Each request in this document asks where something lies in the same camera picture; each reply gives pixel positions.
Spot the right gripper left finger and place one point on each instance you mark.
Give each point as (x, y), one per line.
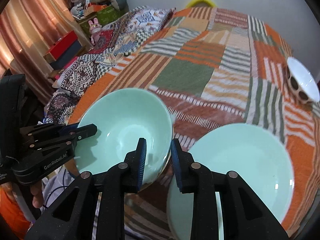
(92, 206)

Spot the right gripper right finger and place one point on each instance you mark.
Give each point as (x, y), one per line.
(244, 215)

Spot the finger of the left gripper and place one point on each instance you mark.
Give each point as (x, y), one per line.
(40, 137)

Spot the mint green plate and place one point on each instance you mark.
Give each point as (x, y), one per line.
(251, 151)

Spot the mint green bowl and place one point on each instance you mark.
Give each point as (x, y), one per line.
(122, 118)

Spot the white bowl brown dots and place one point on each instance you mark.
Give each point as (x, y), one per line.
(301, 82)

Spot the person's left hand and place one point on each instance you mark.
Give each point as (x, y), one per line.
(36, 191)

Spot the patterned geometric quilt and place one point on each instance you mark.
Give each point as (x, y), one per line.
(116, 46)

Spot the red box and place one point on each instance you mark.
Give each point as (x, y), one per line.
(60, 46)

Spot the pink rabbit toy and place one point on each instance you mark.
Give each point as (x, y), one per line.
(95, 29)

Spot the orange brown curtain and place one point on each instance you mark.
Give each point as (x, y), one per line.
(28, 29)

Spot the green gift bag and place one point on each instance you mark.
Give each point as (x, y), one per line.
(104, 16)

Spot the orange patchwork striped blanket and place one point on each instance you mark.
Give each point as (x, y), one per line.
(214, 67)

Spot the yellow foam arch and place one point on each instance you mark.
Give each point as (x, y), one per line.
(199, 3)

